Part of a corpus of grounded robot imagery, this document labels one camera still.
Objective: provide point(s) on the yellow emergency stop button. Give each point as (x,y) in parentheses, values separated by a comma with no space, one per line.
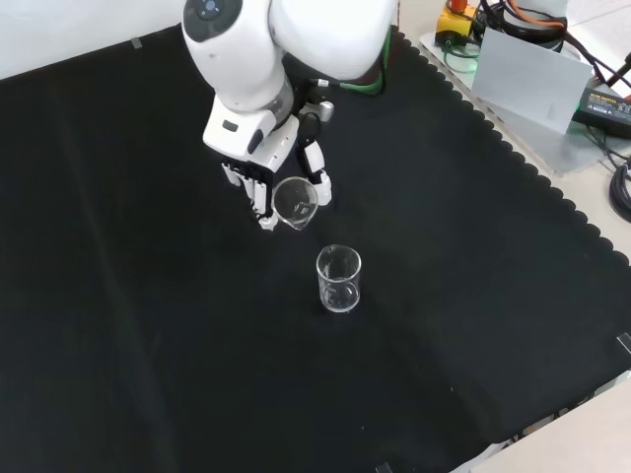
(457,17)

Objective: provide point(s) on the small clear glass beaker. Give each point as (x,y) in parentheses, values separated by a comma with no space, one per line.
(295,202)

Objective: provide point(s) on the tall clear glass beaker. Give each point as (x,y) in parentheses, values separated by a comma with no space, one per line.
(338,286)

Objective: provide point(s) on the grey metal base plate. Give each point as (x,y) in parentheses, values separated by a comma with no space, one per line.
(557,148)

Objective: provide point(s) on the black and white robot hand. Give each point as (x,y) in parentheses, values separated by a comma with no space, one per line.
(261,143)

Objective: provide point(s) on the black table cloth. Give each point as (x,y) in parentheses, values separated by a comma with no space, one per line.
(276,276)

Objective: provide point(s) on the pale grey board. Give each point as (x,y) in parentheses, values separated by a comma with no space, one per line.
(530,88)

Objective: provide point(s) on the black power adapter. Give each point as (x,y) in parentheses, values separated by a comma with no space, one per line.
(604,109)

